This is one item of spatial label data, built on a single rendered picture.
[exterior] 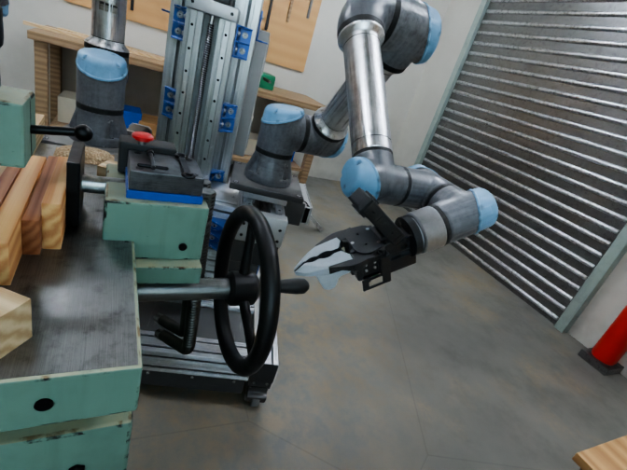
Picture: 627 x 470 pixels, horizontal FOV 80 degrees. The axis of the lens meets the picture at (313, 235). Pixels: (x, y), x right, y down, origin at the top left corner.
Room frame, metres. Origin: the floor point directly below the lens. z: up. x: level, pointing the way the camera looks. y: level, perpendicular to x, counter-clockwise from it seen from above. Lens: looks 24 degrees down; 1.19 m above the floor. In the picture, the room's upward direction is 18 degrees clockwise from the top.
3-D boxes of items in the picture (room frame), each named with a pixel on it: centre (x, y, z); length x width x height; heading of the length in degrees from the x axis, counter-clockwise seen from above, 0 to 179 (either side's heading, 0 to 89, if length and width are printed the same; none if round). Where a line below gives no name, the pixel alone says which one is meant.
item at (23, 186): (0.40, 0.36, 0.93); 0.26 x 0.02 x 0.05; 32
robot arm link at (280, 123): (1.15, 0.19, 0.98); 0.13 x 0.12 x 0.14; 119
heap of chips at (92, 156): (0.67, 0.47, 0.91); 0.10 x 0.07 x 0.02; 122
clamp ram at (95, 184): (0.48, 0.31, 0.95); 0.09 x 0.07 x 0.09; 32
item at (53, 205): (0.44, 0.34, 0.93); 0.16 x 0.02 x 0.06; 32
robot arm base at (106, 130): (1.01, 0.67, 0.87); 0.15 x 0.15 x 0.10
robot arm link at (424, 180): (0.73, -0.17, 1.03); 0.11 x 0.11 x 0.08; 29
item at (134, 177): (0.52, 0.25, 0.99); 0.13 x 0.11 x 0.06; 32
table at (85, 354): (0.47, 0.32, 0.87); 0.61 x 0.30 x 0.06; 32
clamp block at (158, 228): (0.52, 0.25, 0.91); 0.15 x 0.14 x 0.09; 32
